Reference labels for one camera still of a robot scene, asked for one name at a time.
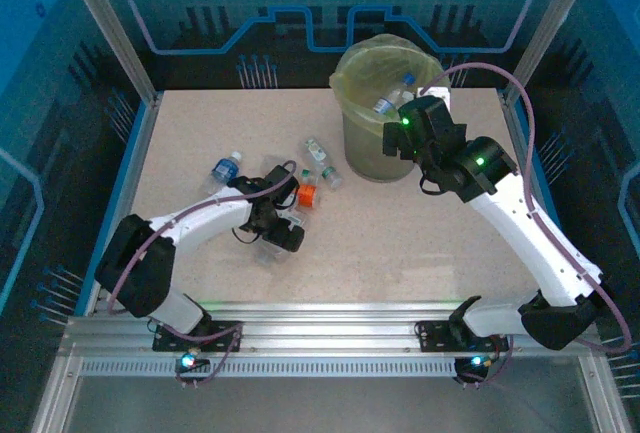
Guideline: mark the clear bottle dark blue label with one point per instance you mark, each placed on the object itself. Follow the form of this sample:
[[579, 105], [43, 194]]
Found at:
[[223, 170]]

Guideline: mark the grey waste bin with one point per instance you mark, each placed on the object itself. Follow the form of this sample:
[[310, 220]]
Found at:
[[370, 153]]

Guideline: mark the bin with yellow bag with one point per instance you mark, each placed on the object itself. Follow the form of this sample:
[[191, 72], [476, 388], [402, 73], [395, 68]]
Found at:
[[350, 78]]

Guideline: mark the clear bottle orange label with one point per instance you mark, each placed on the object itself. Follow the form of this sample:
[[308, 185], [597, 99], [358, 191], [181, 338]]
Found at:
[[307, 196]]

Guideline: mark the clear bottle green neck band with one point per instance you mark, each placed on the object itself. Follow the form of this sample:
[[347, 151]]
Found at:
[[331, 176]]

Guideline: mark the clear bottle white green label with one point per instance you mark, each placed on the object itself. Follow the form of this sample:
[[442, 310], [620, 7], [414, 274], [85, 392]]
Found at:
[[315, 149]]

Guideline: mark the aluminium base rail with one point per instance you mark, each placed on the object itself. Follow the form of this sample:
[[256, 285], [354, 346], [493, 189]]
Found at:
[[325, 325]]

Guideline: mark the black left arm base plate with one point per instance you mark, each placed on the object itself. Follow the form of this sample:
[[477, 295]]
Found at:
[[225, 330]]

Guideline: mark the aluminium side rail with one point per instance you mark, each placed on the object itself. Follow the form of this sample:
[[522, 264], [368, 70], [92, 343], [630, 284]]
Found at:
[[146, 130], [607, 403]]

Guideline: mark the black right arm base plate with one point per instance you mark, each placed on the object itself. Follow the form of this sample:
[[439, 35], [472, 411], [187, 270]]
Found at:
[[435, 335]]

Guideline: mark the aluminium frame post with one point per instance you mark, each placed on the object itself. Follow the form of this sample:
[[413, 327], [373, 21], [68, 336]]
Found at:
[[555, 18], [107, 28]]

